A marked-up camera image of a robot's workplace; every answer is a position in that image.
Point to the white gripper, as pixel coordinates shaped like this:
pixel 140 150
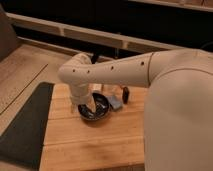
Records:
pixel 80 94

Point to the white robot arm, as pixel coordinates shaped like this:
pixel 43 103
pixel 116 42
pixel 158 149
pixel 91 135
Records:
pixel 178 111

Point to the black eraser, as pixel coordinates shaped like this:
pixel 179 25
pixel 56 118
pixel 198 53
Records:
pixel 125 95

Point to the black round bowl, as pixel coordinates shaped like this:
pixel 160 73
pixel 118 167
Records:
pixel 101 108

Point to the grey blue sponge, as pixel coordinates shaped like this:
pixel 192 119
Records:
pixel 115 103

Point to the wooden slatted table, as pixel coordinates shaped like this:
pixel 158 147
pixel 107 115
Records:
pixel 114 143

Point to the dark grey floor mat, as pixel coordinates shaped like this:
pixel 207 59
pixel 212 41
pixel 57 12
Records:
pixel 22 141

